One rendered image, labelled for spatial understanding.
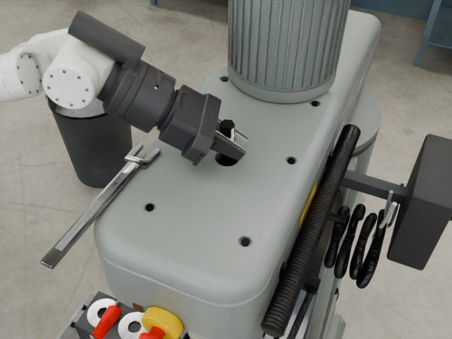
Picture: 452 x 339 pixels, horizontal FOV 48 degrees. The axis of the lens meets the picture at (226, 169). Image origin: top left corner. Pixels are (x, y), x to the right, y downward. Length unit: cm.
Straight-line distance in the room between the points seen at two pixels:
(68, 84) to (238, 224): 29
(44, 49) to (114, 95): 14
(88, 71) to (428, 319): 253
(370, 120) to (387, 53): 330
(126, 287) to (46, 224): 252
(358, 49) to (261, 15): 54
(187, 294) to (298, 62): 41
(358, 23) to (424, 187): 55
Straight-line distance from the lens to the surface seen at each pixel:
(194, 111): 72
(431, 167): 108
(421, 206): 103
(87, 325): 152
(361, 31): 138
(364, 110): 145
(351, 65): 126
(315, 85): 89
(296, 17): 80
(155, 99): 69
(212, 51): 449
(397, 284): 302
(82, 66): 67
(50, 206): 335
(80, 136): 303
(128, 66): 69
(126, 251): 69
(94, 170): 324
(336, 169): 91
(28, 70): 77
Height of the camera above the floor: 244
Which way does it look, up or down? 46 degrees down
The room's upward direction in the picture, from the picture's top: 1 degrees clockwise
